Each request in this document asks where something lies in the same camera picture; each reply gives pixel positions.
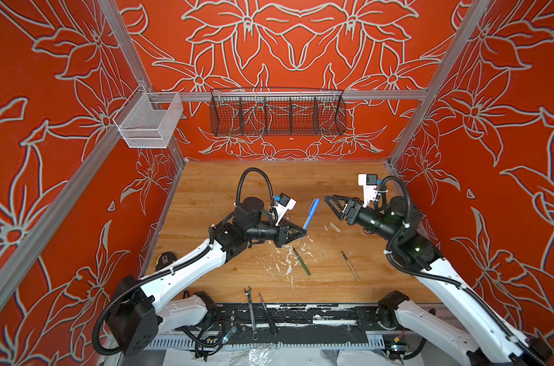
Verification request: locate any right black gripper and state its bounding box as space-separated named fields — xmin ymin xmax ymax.
xmin=326 ymin=194 xmax=405 ymax=246

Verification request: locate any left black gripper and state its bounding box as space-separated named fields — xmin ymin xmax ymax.
xmin=246 ymin=217 xmax=305 ymax=247

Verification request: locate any blue pen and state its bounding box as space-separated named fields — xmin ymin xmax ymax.
xmin=303 ymin=198 xmax=321 ymax=230

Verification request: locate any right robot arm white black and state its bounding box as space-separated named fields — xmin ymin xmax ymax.
xmin=324 ymin=174 xmax=552 ymax=365

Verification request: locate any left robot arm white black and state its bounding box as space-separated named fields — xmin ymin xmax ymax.
xmin=92 ymin=168 xmax=307 ymax=356

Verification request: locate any green pen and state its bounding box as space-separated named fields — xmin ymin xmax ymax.
xmin=292 ymin=247 xmax=311 ymax=276

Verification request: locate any beige pen cap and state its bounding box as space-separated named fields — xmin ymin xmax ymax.
xmin=329 ymin=222 xmax=341 ymax=233

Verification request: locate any beige pen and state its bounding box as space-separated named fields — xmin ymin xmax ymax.
xmin=341 ymin=251 xmax=361 ymax=282

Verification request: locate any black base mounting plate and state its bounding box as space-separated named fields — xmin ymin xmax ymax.
xmin=218 ymin=303 xmax=420 ymax=351

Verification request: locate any black screwdriver tool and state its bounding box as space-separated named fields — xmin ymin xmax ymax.
xmin=258 ymin=293 xmax=278 ymax=336

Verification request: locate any silver wrench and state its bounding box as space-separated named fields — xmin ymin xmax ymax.
xmin=244 ymin=287 xmax=260 ymax=341

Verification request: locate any yellow black tape measure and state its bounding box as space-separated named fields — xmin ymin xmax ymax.
xmin=156 ymin=252 xmax=177 ymax=275

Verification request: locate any white mesh basket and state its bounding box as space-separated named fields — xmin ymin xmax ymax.
xmin=113 ymin=85 xmax=184 ymax=149

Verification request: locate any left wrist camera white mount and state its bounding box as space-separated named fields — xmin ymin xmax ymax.
xmin=272 ymin=193 xmax=297 ymax=226

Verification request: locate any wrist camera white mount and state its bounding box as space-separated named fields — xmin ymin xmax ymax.
xmin=272 ymin=193 xmax=297 ymax=226
xmin=358 ymin=174 xmax=381 ymax=207

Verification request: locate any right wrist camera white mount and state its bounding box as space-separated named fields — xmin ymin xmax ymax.
xmin=358 ymin=174 xmax=381 ymax=207

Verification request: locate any black wire basket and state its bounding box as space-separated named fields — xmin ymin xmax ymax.
xmin=209 ymin=87 xmax=347 ymax=137

